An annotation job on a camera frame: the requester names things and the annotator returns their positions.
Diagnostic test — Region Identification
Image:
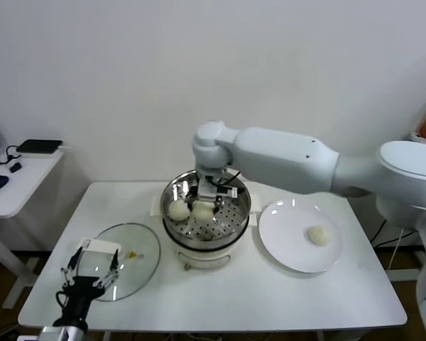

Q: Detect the black flat device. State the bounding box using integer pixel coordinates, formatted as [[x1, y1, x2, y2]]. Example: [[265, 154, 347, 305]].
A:
[[16, 139, 63, 155]]

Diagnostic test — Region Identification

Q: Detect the black power cable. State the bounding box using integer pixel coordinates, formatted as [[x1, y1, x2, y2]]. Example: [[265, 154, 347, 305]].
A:
[[371, 220, 416, 249]]

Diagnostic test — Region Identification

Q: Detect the glass lid with white handle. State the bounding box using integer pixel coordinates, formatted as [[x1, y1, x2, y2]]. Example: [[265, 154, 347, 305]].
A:
[[78, 222, 162, 303]]

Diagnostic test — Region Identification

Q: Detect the right gripper cable bundle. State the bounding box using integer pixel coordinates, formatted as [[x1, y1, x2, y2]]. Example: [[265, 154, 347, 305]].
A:
[[215, 169, 243, 188]]

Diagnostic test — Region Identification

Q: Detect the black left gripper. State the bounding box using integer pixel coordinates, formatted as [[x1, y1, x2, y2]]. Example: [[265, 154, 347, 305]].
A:
[[60, 247, 120, 321]]

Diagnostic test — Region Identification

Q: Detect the white cable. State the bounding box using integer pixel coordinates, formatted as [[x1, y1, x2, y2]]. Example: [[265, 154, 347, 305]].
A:
[[388, 227, 406, 271]]

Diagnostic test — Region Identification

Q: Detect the perforated steel steamer basket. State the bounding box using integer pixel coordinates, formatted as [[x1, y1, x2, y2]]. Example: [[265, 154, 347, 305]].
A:
[[160, 168, 252, 249]]

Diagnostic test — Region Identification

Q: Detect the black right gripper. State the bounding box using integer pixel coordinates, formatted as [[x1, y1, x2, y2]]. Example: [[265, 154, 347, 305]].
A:
[[186, 172, 224, 215]]

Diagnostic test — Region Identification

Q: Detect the white steamed baozi bun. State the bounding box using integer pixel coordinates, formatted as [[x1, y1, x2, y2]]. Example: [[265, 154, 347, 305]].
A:
[[167, 200, 192, 222], [307, 225, 334, 246], [191, 202, 214, 223]]

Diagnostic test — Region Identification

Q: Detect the white round plate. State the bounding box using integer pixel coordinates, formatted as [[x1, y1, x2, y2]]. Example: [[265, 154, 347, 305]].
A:
[[258, 200, 343, 274]]

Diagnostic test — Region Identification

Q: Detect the black adapter with cable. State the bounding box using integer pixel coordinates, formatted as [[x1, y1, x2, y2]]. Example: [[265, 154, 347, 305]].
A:
[[0, 144, 23, 174]]

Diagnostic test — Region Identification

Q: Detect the white side desk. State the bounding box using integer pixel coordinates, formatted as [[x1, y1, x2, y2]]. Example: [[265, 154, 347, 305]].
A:
[[0, 151, 65, 310]]

